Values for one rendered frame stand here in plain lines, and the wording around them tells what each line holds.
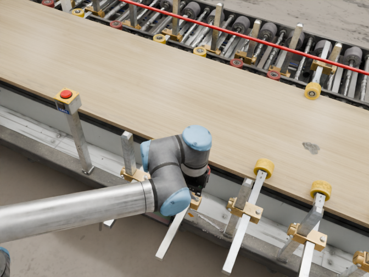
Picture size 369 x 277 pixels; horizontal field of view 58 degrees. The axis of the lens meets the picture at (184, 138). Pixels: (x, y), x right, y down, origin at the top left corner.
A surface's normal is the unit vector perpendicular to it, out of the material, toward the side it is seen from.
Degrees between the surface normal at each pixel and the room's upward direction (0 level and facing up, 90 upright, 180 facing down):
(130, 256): 0
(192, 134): 5
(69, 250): 0
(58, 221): 55
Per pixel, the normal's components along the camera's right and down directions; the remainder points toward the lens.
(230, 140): 0.06, -0.64
